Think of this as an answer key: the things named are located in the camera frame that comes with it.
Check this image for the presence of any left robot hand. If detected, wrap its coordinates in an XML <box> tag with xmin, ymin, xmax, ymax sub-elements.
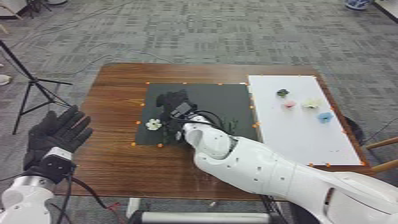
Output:
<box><xmin>21</xmin><ymin>104</ymin><xmax>96</xmax><ymax>169</ymax></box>

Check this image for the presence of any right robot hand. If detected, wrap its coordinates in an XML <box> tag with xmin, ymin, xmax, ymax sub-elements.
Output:
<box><xmin>153</xmin><ymin>88</ymin><xmax>195</xmax><ymax>116</ymax></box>

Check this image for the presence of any dark mat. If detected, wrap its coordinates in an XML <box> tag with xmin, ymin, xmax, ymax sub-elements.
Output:
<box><xmin>131</xmin><ymin>82</ymin><xmax>263</xmax><ymax>148</ymax></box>

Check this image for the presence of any white flower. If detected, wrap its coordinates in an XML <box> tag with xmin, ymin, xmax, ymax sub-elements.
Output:
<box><xmin>144</xmin><ymin>118</ymin><xmax>163</xmax><ymax>132</ymax></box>

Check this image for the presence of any green sprig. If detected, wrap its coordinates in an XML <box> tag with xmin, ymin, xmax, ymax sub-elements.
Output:
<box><xmin>224</xmin><ymin>117</ymin><xmax>243</xmax><ymax>134</ymax></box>

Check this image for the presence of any black tripod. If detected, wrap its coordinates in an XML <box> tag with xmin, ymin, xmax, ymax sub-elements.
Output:
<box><xmin>0</xmin><ymin>39</ymin><xmax>74</xmax><ymax>136</ymax></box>

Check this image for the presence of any dark green flower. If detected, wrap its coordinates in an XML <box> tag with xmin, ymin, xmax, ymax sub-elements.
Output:
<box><xmin>273</xmin><ymin>88</ymin><xmax>291</xmax><ymax>99</ymax></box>

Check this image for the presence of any white sheet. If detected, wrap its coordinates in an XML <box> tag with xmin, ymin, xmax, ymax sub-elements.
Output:
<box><xmin>245</xmin><ymin>74</ymin><xmax>368</xmax><ymax>167</ymax></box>

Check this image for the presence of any pale yellow flower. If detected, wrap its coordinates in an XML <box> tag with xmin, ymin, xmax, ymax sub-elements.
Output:
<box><xmin>300</xmin><ymin>97</ymin><xmax>325</xmax><ymax>110</ymax></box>

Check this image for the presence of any blue flower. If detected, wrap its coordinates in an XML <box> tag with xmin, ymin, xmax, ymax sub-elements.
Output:
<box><xmin>316</xmin><ymin>111</ymin><xmax>336</xmax><ymax>124</ymax></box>

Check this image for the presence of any pale grey bar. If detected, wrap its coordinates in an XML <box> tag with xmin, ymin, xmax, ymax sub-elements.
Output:
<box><xmin>126</xmin><ymin>210</ymin><xmax>275</xmax><ymax>224</ymax></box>

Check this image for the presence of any blue and white vase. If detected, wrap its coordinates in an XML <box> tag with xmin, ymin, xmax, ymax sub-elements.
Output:
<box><xmin>343</xmin><ymin>0</ymin><xmax>375</xmax><ymax>11</ymax></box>

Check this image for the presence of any black cable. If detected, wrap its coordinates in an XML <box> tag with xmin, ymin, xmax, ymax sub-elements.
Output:
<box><xmin>190</xmin><ymin>109</ymin><xmax>229</xmax><ymax>130</ymax></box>
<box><xmin>55</xmin><ymin>165</ymin><xmax>122</xmax><ymax>224</ymax></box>

